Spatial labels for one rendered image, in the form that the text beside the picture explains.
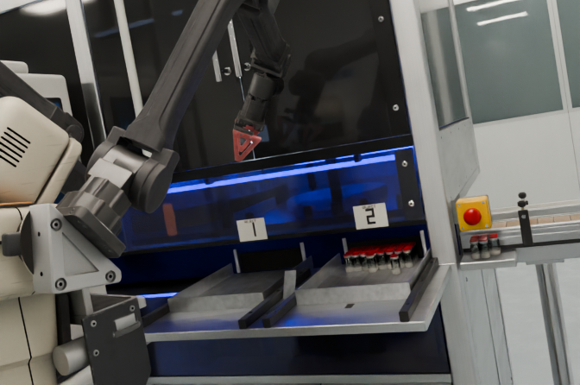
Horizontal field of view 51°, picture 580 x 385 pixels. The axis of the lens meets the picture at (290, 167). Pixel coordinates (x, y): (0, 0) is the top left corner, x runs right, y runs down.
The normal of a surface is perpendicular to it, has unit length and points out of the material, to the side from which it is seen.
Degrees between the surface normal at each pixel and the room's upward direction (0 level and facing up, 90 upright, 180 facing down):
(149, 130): 74
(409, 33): 90
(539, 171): 90
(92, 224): 90
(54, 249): 90
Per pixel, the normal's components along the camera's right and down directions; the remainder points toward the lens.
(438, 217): -0.37, 0.11
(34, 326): 0.76, -0.10
